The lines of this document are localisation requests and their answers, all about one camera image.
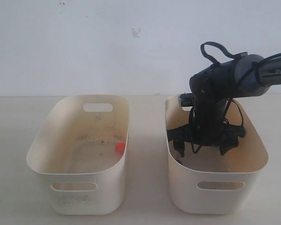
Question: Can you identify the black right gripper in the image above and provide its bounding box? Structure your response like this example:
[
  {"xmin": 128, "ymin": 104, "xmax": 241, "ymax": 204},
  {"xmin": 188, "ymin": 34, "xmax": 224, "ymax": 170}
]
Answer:
[{"xmin": 167, "ymin": 98, "xmax": 246, "ymax": 158}]

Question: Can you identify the cream plastic bin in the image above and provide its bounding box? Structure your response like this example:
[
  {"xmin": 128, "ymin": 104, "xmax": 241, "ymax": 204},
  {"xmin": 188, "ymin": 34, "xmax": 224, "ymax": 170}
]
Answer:
[
  {"xmin": 167, "ymin": 101, "xmax": 268, "ymax": 215},
  {"xmin": 26, "ymin": 94, "xmax": 130, "ymax": 215}
]

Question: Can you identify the clear bottle orange cap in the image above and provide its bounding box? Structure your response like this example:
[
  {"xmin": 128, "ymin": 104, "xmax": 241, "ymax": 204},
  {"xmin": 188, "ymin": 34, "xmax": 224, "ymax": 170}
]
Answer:
[{"xmin": 114, "ymin": 142, "xmax": 126, "ymax": 161}]

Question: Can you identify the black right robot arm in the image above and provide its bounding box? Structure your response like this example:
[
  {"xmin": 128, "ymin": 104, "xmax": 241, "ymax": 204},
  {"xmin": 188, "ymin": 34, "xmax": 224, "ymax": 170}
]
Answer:
[{"xmin": 167, "ymin": 53, "xmax": 281, "ymax": 158}]

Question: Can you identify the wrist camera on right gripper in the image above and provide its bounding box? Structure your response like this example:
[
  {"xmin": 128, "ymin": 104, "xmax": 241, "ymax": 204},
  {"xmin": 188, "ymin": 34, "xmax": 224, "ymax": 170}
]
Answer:
[{"xmin": 178, "ymin": 93, "xmax": 194, "ymax": 107}]

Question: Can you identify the black braided cable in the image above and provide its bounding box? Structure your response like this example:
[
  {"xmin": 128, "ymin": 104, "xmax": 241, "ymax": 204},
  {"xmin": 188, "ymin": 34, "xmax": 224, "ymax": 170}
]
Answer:
[{"xmin": 200, "ymin": 41, "xmax": 249, "ymax": 64}]

